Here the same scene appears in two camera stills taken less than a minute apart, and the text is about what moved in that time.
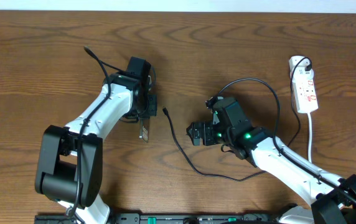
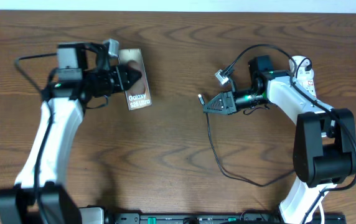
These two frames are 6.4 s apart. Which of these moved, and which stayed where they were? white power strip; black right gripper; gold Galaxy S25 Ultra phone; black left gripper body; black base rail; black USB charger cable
Moved: black left gripper body; gold Galaxy S25 Ultra phone; black USB charger cable; black right gripper
Stayed: white power strip; black base rail
